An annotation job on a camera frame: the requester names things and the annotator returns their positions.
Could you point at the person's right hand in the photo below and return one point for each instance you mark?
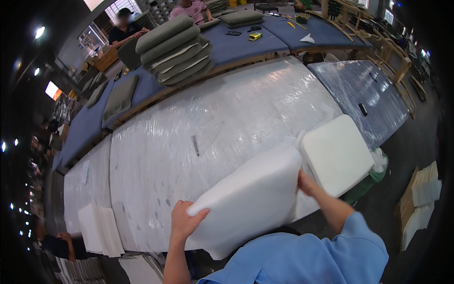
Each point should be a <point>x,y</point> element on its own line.
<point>307,183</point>

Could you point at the person's left hand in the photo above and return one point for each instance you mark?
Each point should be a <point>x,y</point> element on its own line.
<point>182,222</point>

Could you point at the white wadding-wrapped foam cushion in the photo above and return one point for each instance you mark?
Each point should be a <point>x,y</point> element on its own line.
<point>248,202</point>

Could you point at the white square foam cushion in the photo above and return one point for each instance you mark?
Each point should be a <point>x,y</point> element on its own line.
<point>337,154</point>

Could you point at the stack of grey fabric pieces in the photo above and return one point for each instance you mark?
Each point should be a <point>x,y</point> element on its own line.
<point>142,268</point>

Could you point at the green bag of white stuffing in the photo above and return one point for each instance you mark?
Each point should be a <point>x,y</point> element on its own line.
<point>370,174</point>

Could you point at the stack of white wadding sheets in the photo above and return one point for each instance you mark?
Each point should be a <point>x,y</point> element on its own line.
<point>101,229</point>

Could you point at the black marker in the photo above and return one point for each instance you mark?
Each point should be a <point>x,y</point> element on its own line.
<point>363,109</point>

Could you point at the grey-green cushion cover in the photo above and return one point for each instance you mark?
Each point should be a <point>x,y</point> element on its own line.
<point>121,97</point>

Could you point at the white crumpled cloth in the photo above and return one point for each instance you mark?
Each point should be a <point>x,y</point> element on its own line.
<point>307,39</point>

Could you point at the grey-green fabric piece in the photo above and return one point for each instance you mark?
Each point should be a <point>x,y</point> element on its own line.
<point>96,94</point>

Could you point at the wooden chair frames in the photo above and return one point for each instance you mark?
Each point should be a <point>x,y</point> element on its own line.
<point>379,46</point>

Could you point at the yellow and black box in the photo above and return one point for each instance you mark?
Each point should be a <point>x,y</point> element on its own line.
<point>255,36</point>

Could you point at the black rectangular tool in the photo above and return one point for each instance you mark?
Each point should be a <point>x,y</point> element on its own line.
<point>233,33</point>

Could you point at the stack of grey-green seat cushions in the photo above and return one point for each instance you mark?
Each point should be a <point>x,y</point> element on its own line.
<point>175,49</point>

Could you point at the grey-green cushion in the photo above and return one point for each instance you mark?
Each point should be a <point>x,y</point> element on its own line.
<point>128,54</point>

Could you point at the pair of grey-green cushions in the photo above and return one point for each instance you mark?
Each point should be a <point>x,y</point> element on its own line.
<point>242,18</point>

